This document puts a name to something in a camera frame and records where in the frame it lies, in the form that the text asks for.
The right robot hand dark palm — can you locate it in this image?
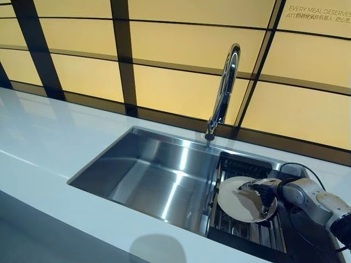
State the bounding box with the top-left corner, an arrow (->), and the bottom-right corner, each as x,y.
237,177 -> 284,217

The cream ceramic plate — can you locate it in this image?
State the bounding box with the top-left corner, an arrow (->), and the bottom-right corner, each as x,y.
217,175 -> 279,224

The black sink dish rack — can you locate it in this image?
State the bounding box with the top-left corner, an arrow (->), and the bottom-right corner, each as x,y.
206,150 -> 288,255

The chrome kitchen faucet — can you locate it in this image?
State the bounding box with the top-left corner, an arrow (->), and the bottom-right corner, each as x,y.
205,43 -> 242,141

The stainless steel sink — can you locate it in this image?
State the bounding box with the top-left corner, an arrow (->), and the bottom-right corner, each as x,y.
66,125 -> 347,263

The grey kitchen cabinet front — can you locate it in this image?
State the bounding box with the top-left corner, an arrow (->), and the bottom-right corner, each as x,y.
0,190 -> 165,263

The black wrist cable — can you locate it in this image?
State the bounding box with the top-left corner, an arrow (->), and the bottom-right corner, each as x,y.
279,162 -> 351,253

